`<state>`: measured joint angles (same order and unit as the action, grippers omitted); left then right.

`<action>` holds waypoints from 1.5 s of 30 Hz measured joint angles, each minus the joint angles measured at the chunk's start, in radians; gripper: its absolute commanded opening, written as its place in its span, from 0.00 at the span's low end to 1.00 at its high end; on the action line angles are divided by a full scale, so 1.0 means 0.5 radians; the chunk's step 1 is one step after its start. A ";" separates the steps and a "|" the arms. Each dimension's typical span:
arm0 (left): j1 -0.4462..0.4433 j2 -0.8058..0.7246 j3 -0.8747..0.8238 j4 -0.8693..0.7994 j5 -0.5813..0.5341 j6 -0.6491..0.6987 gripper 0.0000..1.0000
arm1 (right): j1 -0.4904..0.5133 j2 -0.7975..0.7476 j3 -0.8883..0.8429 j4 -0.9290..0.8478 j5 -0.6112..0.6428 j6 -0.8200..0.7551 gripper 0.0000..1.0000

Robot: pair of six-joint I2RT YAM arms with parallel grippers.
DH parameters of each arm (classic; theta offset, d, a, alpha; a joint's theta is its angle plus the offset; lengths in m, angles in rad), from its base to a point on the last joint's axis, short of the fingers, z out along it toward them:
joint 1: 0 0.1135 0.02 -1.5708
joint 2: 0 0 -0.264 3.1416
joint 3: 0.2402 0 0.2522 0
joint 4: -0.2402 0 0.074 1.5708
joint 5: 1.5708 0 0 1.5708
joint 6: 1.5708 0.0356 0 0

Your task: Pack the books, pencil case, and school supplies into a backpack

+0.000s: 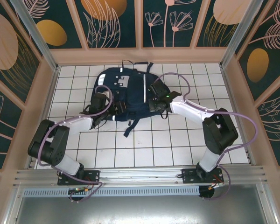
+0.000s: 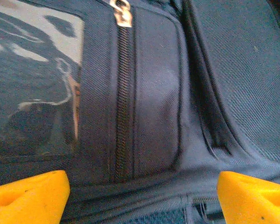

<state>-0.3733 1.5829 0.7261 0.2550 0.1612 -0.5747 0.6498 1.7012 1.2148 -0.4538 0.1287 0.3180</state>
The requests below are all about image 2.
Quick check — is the navy blue backpack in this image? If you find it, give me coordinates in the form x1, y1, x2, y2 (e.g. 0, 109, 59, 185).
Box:
0, 0, 280, 224

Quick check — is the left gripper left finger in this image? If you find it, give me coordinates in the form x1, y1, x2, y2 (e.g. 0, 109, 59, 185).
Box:
0, 170, 70, 224

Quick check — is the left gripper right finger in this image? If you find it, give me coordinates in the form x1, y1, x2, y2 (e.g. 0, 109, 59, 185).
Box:
217, 171, 280, 224

